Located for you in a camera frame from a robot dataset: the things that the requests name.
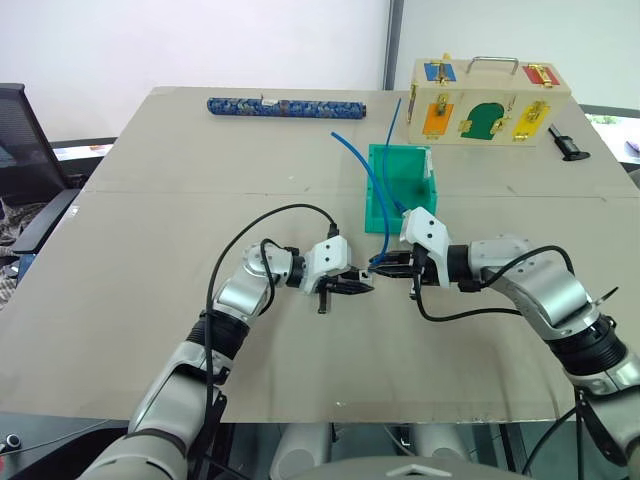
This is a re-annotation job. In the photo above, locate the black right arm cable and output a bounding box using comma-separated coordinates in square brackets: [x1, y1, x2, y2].
[410, 244, 576, 323]

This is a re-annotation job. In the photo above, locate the dark patterned cloth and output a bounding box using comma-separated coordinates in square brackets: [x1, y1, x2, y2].
[0, 196, 27, 307]

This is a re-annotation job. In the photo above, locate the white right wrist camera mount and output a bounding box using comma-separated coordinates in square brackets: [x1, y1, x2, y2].
[399, 206, 453, 290]

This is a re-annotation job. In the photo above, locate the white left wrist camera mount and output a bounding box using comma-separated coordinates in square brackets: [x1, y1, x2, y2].
[300, 236, 352, 296]

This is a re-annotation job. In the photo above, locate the wooden lock box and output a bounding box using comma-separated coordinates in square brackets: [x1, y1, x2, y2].
[405, 55, 573, 148]

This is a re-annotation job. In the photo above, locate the blue cable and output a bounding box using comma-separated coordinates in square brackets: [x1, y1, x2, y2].
[330, 97, 408, 267]

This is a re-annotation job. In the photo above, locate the dark desk with screen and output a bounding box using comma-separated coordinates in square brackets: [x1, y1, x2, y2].
[49, 136, 120, 162]

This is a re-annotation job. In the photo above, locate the blue patterned roll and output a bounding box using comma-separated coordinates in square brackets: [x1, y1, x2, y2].
[205, 95, 369, 123]

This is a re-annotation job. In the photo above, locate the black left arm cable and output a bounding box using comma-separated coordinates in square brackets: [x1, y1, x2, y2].
[192, 202, 342, 480]

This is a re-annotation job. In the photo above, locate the green plastic bin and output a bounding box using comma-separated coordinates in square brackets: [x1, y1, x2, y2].
[362, 143, 441, 237]

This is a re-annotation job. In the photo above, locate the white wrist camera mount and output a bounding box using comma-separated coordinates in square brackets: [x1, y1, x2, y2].
[300, 236, 352, 296]
[399, 206, 453, 290]

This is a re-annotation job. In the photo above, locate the black clamp tool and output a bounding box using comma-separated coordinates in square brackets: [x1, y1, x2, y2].
[547, 125, 592, 163]

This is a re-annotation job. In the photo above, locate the grey robot torso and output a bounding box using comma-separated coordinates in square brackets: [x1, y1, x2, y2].
[268, 422, 507, 480]

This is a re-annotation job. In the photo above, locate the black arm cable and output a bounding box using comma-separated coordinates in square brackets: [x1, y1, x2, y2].
[410, 244, 576, 323]
[192, 202, 342, 480]

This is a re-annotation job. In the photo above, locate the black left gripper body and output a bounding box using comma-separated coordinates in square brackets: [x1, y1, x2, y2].
[316, 271, 362, 315]

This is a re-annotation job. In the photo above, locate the black device with knob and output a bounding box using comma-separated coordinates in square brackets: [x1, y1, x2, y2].
[0, 413, 130, 480]

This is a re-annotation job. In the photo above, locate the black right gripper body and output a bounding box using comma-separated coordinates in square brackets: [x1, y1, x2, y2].
[405, 246, 435, 301]

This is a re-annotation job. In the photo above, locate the black robot body cable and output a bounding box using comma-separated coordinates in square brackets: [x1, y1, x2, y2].
[519, 387, 624, 480]

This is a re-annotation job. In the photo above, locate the black office chair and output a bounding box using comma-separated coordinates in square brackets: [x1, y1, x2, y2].
[0, 83, 82, 257]

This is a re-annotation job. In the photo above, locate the grey window frame post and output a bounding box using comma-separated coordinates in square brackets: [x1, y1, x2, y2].
[381, 0, 406, 92]

